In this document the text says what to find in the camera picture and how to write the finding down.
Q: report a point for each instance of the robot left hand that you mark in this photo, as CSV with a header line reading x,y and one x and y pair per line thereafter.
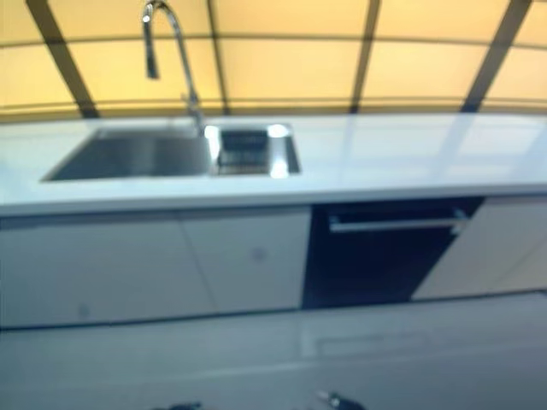
x,y
184,406

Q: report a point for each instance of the black dishwasher door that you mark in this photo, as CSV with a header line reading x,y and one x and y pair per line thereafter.
x,y
376,265

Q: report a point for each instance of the stainless steel double sink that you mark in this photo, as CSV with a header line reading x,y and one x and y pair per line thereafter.
x,y
141,154

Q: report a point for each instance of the black dish drying rack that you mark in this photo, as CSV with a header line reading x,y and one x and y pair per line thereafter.
x,y
243,149

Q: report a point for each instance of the chrome pull-down kitchen faucet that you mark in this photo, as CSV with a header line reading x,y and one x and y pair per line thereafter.
x,y
184,64

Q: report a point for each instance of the yellow window with dark frame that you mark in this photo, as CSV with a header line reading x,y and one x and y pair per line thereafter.
x,y
273,51

